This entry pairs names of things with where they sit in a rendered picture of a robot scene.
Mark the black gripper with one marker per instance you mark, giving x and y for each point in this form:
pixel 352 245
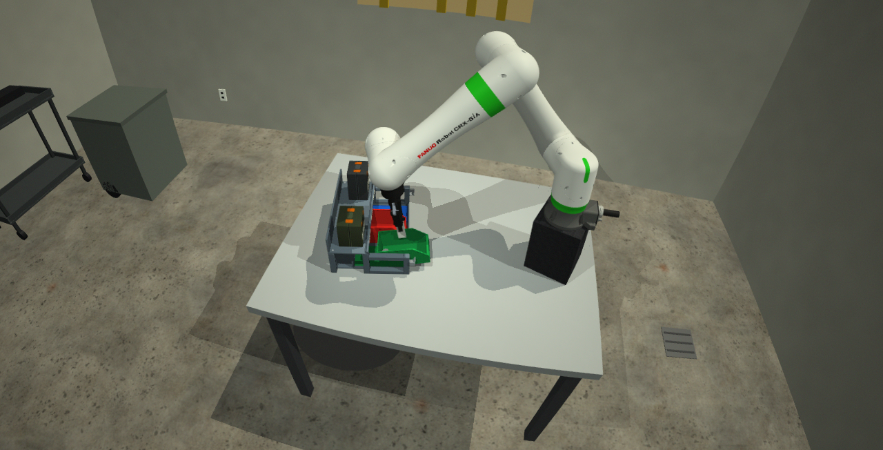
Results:
pixel 395 206

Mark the red bin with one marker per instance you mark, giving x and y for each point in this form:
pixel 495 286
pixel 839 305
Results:
pixel 381 221

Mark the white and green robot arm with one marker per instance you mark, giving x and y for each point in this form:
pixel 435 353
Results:
pixel 508 76

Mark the green bin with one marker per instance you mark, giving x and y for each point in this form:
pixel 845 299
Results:
pixel 416 241

